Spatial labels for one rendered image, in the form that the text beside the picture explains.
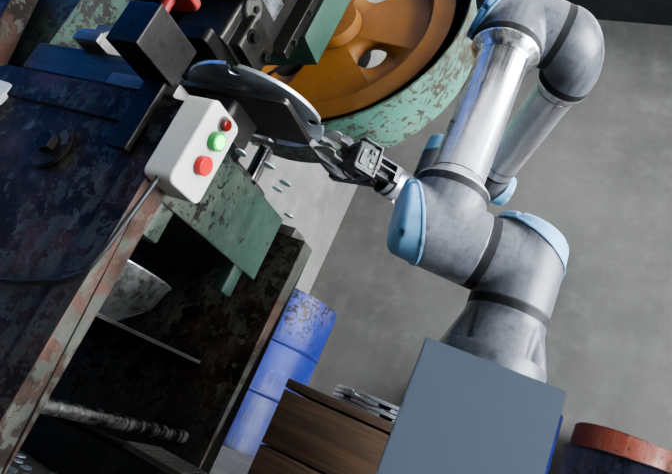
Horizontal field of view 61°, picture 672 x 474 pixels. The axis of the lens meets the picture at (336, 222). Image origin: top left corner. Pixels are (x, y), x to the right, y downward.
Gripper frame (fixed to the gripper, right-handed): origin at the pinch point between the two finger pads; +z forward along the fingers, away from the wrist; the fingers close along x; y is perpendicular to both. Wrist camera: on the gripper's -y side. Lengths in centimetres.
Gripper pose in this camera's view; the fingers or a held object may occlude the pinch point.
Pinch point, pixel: (309, 137)
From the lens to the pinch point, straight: 119.6
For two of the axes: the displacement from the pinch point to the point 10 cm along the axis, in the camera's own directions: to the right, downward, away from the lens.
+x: -3.3, 9.0, -2.8
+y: 5.1, -0.8, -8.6
